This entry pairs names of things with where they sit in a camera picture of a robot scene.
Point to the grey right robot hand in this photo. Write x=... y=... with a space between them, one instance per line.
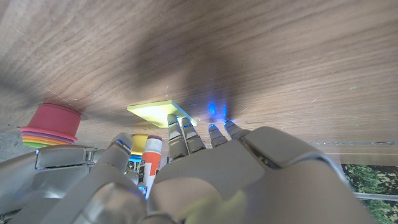
x=46 y=174

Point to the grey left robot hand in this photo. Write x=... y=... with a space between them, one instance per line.
x=236 y=183

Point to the orange and white glue stick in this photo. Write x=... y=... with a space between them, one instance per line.
x=152 y=155

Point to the yellow sticky note pad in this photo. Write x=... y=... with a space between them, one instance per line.
x=155 y=112

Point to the pink rainbow toy cup stack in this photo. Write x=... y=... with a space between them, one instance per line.
x=53 y=119

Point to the yellow and blue toy cups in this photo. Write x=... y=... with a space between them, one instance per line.
x=140 y=143

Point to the printed window backdrop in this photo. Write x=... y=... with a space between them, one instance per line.
x=373 y=180

